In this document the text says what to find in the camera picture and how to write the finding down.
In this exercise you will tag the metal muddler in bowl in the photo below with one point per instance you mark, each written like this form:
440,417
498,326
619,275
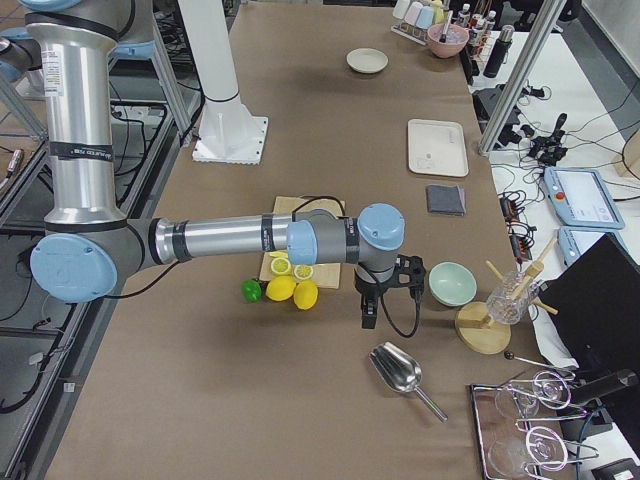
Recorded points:
446,27

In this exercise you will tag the beige rectangular tray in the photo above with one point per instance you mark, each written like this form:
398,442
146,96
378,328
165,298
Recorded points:
436,148

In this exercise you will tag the metal ice scoop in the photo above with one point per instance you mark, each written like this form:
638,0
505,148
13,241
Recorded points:
403,374

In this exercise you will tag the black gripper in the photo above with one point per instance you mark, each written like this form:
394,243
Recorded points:
366,288

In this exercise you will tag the aluminium frame post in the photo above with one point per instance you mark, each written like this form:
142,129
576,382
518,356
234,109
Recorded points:
541,29

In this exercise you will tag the blue teach pendant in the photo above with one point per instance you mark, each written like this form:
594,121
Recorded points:
580,198
574,241

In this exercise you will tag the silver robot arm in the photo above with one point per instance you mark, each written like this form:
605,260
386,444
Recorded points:
91,246

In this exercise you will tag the green lime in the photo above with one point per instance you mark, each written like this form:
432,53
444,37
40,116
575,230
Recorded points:
252,290

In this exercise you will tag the wooden cup tree stand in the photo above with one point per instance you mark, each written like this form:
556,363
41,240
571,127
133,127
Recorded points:
478,330

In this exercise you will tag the pink bowl with ice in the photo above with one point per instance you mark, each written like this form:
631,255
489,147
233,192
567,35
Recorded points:
456,39

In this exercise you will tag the left lemon half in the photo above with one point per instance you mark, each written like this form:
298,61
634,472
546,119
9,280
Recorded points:
280,266

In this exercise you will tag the black camera mount wrist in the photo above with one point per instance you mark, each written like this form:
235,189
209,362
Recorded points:
409,272

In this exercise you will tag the metal tray with glasses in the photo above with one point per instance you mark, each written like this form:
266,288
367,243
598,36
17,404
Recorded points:
518,427

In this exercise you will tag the right lemon half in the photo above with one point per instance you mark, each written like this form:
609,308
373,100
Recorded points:
303,272

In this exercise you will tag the upper blue teach pendant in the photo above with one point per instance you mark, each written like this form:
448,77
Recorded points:
580,198

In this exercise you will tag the clear crystal glass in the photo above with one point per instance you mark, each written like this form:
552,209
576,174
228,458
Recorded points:
504,306

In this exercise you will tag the lemon half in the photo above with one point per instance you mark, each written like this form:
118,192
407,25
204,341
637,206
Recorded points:
280,266
303,272

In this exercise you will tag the beige round plate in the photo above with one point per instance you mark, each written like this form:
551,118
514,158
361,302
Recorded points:
367,60

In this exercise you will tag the mint green bowl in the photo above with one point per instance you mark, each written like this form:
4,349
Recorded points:
452,284

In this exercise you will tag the black thermos bottle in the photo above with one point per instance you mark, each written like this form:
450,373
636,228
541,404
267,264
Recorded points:
499,51

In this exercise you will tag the lower blue teach pendant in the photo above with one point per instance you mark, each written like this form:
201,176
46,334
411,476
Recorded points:
574,241

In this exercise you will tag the grey folded cloth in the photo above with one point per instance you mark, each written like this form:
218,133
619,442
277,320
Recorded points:
446,200

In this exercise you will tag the left whole yellow lemon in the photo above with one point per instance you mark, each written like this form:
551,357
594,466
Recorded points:
281,288

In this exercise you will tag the whole yellow lemon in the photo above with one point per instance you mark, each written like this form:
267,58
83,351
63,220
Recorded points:
306,295
281,288

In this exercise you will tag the white cup rack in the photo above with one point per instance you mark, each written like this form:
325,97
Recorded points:
414,18

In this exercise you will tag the wooden cutting board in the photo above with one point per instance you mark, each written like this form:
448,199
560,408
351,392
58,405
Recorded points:
302,245

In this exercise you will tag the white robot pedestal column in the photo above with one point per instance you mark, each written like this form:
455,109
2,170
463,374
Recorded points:
228,132

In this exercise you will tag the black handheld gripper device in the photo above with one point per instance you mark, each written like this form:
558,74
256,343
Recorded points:
549,150

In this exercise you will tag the black monitor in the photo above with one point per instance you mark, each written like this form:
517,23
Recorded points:
597,299

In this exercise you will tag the right whole yellow lemon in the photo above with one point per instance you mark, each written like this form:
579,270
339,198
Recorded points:
306,295

